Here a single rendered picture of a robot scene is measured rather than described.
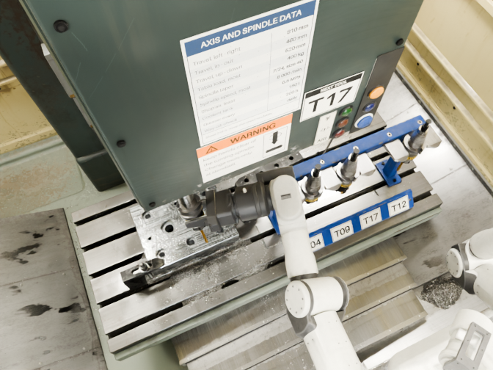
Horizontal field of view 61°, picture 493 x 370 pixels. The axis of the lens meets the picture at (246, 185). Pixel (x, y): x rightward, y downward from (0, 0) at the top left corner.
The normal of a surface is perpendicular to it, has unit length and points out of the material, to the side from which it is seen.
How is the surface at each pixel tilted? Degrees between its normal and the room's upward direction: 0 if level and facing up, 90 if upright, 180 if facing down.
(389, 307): 8
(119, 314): 0
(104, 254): 0
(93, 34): 90
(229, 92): 90
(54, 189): 0
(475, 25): 90
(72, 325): 24
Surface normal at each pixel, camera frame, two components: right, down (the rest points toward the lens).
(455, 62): -0.91, 0.37
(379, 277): 0.11, -0.49
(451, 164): -0.37, -0.26
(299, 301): -0.84, -0.04
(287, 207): -0.14, -0.30
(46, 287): 0.36, -0.57
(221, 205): -0.22, -0.68
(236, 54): 0.41, 0.81
